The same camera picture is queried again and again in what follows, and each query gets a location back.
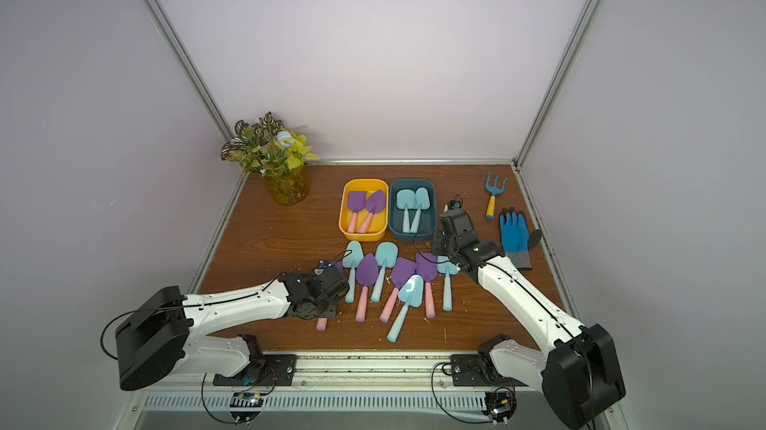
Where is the purple shovel pink handle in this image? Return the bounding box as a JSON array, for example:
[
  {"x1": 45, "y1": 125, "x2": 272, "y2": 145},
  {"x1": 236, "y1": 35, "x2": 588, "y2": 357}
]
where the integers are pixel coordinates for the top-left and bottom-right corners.
[
  {"x1": 356, "y1": 190, "x2": 386, "y2": 234},
  {"x1": 355, "y1": 254, "x2": 379, "y2": 322},
  {"x1": 416, "y1": 252, "x2": 438, "y2": 320},
  {"x1": 347, "y1": 191, "x2": 367, "y2": 234},
  {"x1": 379, "y1": 258, "x2": 416, "y2": 323},
  {"x1": 316, "y1": 262, "x2": 343, "y2": 331}
]

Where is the teal shovel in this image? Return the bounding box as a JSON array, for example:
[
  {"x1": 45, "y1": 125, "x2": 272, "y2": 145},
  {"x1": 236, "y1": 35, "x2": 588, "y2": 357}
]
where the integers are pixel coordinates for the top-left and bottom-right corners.
[
  {"x1": 387, "y1": 274, "x2": 424, "y2": 343},
  {"x1": 396, "y1": 189, "x2": 416, "y2": 234},
  {"x1": 342, "y1": 241, "x2": 364, "y2": 304},
  {"x1": 371, "y1": 242, "x2": 399, "y2": 302},
  {"x1": 437, "y1": 256, "x2": 460, "y2": 312}
]

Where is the dark teal storage box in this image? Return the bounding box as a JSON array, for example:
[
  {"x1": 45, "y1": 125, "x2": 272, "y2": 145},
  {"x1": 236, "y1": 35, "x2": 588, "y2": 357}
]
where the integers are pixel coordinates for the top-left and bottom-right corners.
[{"x1": 389, "y1": 179, "x2": 437, "y2": 243}]

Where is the teal shovel eleventh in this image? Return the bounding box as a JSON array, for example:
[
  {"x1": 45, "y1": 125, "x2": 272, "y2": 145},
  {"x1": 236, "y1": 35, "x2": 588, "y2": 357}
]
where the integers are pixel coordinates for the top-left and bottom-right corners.
[{"x1": 410, "y1": 187, "x2": 430, "y2": 235}]

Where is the yellow plastic storage box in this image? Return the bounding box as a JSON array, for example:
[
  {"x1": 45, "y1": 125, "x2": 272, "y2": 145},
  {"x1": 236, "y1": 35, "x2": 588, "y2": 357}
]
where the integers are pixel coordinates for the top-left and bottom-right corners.
[{"x1": 338, "y1": 179, "x2": 389, "y2": 242}]

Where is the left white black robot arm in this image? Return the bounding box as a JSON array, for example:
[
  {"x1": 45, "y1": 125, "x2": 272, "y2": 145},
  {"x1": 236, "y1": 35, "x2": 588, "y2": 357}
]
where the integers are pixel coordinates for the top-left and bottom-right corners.
[{"x1": 115, "y1": 262, "x2": 350, "y2": 391}]

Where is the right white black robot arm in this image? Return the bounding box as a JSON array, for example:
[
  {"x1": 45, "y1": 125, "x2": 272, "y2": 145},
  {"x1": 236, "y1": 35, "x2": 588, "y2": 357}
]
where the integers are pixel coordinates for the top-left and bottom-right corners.
[{"x1": 431, "y1": 209, "x2": 626, "y2": 429}]

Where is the blue yellow garden rake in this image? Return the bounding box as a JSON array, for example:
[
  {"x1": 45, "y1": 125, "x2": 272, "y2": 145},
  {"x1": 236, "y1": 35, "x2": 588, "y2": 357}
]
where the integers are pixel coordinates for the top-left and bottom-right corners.
[{"x1": 485, "y1": 172, "x2": 508, "y2": 221}]

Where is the blue grey garden glove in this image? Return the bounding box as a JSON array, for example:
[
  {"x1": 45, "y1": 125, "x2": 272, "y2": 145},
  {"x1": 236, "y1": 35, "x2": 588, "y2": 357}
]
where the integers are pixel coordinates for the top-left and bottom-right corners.
[{"x1": 500, "y1": 208, "x2": 543, "y2": 270}]

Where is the left circuit board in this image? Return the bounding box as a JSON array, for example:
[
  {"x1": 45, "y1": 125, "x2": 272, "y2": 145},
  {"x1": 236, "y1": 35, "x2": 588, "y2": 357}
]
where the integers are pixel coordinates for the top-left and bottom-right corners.
[{"x1": 229, "y1": 391, "x2": 265, "y2": 425}]

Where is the circuit board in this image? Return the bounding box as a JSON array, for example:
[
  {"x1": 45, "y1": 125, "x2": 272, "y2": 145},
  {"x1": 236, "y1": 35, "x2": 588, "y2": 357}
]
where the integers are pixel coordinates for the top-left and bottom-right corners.
[
  {"x1": 484, "y1": 387, "x2": 518, "y2": 426},
  {"x1": 229, "y1": 391, "x2": 265, "y2": 425}
]

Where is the potted green plant vase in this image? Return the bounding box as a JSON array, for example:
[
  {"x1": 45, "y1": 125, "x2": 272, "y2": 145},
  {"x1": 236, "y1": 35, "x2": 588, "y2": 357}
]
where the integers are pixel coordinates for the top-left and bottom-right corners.
[{"x1": 221, "y1": 112, "x2": 319, "y2": 206}]

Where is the right circuit board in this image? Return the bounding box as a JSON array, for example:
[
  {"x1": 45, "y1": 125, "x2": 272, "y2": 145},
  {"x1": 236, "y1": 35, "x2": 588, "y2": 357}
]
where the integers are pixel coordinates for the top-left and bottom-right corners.
[{"x1": 484, "y1": 387, "x2": 518, "y2": 426}]

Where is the aluminium front rail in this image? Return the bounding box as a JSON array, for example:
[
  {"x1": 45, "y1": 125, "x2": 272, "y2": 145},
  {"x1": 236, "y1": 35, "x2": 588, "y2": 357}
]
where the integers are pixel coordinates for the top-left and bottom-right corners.
[{"x1": 128, "y1": 349, "x2": 620, "y2": 394}]

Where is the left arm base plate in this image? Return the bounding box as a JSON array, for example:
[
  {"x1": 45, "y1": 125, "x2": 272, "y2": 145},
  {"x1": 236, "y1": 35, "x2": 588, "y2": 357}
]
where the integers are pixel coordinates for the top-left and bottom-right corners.
[{"x1": 213, "y1": 353, "x2": 297, "y2": 387}]

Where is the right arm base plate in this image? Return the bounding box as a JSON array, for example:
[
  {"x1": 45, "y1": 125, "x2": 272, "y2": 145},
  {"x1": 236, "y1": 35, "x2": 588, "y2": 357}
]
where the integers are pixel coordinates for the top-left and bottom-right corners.
[{"x1": 447, "y1": 353, "x2": 525, "y2": 387}]

